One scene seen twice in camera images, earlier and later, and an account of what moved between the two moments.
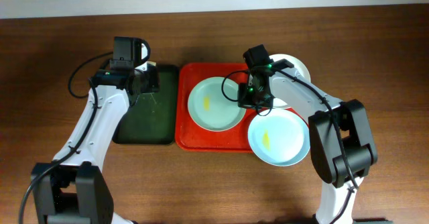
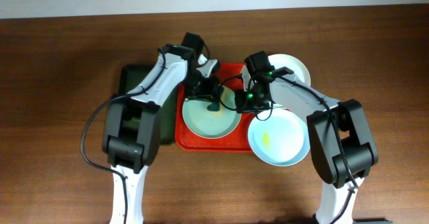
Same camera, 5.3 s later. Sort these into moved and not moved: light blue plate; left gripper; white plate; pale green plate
Moved: pale green plate; left gripper
Not moved: light blue plate; white plate
